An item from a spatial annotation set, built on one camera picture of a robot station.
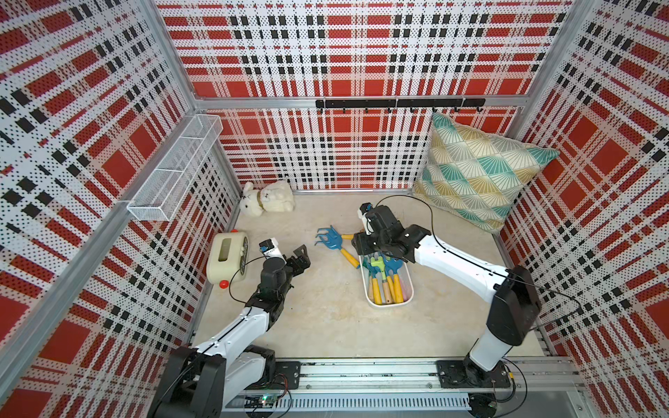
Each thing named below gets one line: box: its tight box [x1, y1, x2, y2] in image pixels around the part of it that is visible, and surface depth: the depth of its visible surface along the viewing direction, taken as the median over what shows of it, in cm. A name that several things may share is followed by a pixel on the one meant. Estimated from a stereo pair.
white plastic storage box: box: [358, 252, 415, 308], surface depth 90 cm
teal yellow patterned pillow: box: [412, 112, 560, 235], surface depth 92 cm
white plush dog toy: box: [238, 180, 295, 218], surface depth 111 cm
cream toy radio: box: [205, 229, 251, 290], surface depth 91 cm
